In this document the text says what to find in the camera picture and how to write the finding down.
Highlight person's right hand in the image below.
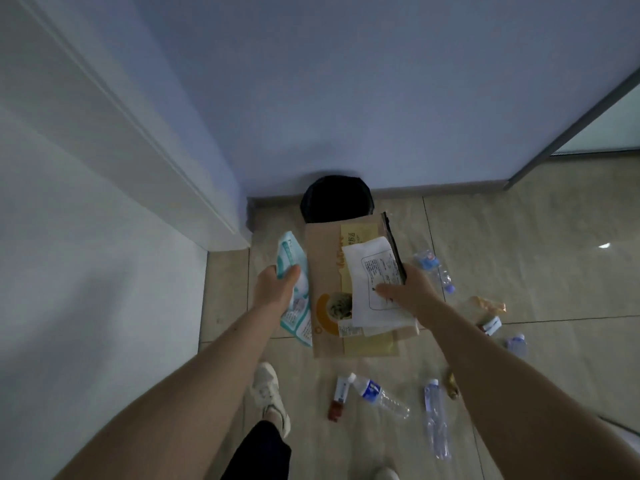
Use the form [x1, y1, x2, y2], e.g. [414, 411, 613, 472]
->
[375, 263, 444, 319]

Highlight person's left hand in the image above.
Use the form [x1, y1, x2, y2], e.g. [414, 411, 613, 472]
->
[253, 264, 302, 313]

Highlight teal white plastic wrapper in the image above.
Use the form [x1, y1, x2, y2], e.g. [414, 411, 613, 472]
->
[276, 231, 314, 347]

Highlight white printed paper sheet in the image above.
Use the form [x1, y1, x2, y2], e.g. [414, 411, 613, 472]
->
[342, 237, 419, 331]

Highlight brown paper bag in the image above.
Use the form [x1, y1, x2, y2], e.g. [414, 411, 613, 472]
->
[304, 215, 420, 358]

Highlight black pouch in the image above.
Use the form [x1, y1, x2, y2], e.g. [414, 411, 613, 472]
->
[381, 212, 407, 285]

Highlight person's right forearm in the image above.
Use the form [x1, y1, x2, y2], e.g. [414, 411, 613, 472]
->
[419, 300, 640, 480]

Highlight person's left forearm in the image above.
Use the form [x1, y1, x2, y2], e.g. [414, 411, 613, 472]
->
[54, 300, 287, 480]

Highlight black trash bin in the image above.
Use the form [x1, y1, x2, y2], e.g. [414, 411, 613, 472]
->
[300, 175, 375, 224]

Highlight yellow crumpled wrapper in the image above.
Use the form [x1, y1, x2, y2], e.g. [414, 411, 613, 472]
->
[470, 296, 507, 316]

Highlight white tube with red cap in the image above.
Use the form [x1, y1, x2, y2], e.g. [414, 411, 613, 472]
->
[328, 372, 357, 423]

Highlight person's white left shoe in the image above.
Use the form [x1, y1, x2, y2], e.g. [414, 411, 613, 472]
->
[250, 363, 291, 439]

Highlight person's left leg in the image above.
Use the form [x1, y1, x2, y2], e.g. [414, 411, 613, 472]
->
[221, 420, 292, 480]

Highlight white door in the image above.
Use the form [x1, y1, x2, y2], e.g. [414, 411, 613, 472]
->
[0, 0, 252, 252]

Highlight dark metal door frame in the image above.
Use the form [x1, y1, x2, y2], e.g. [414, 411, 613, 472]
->
[504, 69, 640, 190]

